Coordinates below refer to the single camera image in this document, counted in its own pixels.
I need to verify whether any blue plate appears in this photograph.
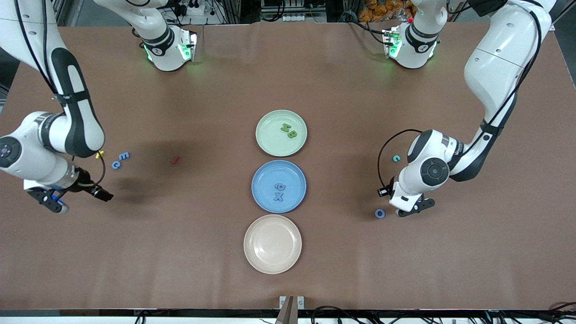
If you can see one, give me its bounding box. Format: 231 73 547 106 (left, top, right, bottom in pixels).
251 160 307 214

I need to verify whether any beige plate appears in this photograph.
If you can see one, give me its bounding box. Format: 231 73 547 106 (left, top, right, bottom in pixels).
243 214 302 275

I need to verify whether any light green plate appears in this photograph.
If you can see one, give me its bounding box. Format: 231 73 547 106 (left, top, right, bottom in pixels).
255 109 308 158

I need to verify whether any orange snack bag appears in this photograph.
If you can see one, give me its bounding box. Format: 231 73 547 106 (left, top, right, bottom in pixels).
359 0 417 23

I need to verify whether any white power strip with plugs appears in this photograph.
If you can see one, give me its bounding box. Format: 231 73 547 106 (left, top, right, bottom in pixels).
173 0 205 16

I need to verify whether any dark electronics rack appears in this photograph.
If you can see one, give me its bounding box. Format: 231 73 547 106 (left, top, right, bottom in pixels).
260 0 328 23

